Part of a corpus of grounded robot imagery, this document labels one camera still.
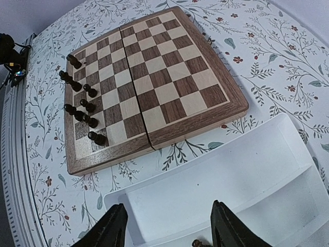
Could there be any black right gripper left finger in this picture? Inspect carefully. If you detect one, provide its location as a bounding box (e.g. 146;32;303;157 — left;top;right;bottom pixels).
73;203;128;247

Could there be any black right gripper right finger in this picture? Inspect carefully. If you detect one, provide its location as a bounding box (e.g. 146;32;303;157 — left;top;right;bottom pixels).
210;200;271;247

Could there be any dark pawn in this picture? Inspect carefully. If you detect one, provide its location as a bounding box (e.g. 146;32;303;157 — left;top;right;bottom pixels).
88;131;107;146

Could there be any dark chess piece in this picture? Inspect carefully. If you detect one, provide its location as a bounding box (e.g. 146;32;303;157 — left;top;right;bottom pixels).
59;70;82;92
83;114;99;129
64;103;85;121
66;54;82;69
83;84;98;98
80;99;96;113

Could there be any wooden chessboard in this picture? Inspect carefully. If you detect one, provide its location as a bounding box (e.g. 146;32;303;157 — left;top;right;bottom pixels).
63;6;249;176

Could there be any dark chess pieces pile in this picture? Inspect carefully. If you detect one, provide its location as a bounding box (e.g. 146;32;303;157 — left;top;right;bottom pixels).
192;239;204;247

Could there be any white divided plastic tray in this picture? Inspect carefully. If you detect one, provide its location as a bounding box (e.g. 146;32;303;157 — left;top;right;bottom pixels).
103;113;328;246

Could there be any floral patterned table mat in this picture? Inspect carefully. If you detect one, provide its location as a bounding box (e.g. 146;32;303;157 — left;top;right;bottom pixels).
25;1;328;246

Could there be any front aluminium rail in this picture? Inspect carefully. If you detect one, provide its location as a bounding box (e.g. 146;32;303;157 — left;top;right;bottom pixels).
0;33;48;247

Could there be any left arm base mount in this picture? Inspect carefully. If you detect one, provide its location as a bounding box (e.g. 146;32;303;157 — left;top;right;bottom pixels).
1;33;31;87

